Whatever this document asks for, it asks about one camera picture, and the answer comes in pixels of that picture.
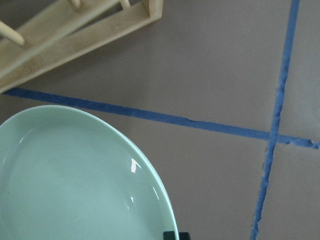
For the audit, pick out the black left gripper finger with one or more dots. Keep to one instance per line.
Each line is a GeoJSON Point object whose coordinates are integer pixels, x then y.
{"type": "Point", "coordinates": [184, 236]}

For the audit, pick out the light green ceramic plate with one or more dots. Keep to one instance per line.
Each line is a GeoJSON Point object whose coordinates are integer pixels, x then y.
{"type": "Point", "coordinates": [68, 175]}

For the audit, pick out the wooden plate rack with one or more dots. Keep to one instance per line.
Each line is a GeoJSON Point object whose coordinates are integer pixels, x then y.
{"type": "Point", "coordinates": [66, 30]}

